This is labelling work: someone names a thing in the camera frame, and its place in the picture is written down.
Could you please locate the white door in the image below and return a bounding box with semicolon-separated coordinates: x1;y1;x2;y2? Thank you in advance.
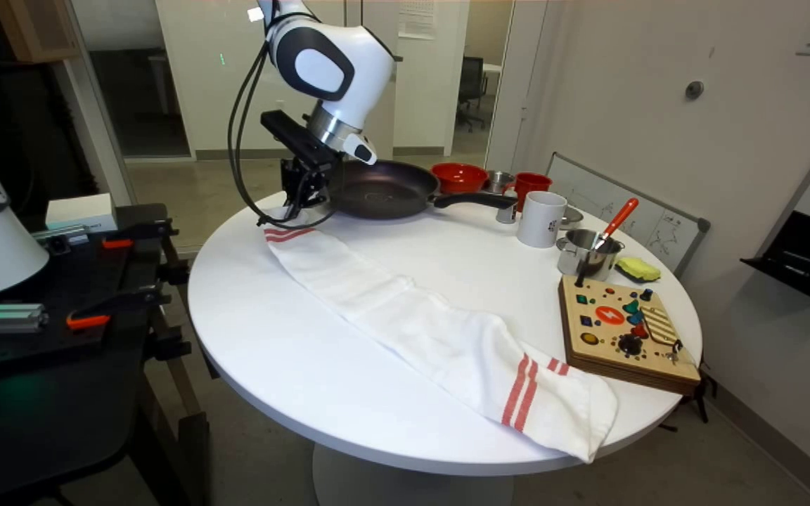
356;0;471;161

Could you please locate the white towel with red stripes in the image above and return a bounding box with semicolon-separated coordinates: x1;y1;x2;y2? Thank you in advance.
262;221;623;464

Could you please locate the red bowl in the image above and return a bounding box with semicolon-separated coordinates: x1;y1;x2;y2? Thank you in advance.
426;161;495;196

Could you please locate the wooden toy busy board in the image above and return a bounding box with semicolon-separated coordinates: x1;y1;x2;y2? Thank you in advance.
557;272;706;396

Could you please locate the red cup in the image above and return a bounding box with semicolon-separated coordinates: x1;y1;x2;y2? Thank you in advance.
512;172;553;214

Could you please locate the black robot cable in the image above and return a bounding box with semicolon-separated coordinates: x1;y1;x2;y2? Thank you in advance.
225;39;336;233

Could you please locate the black frying pan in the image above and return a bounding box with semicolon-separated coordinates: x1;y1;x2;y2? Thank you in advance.
322;158;516;221

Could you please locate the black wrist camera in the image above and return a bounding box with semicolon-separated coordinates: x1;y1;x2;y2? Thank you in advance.
259;107;331;168

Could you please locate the brown wooden cabinet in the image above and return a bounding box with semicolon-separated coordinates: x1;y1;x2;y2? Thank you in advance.
0;0;80;68

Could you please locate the white mug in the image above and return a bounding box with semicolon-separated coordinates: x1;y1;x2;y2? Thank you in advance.
515;189;571;251

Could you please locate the black wall holder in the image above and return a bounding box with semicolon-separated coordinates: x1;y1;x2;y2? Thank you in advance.
738;209;810;303

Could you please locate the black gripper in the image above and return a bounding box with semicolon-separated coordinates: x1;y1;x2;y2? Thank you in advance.
277;152;335;224

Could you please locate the small steel pot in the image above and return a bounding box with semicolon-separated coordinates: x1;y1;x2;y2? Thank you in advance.
553;224;623;282

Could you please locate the orange handled metal ladle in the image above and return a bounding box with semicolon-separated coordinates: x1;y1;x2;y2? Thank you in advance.
572;193;644;287

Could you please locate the white box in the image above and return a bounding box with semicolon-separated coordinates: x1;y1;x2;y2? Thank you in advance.
42;190;117;237

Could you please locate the aluminium rail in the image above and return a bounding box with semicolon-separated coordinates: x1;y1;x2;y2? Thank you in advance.
0;301;47;338

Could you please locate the black clamp with orange handle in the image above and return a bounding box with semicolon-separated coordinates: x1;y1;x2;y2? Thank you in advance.
37;221;182;258
65;285;175;334

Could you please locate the yellow green sponge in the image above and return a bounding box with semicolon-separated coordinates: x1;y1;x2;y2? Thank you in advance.
613;252;664;287

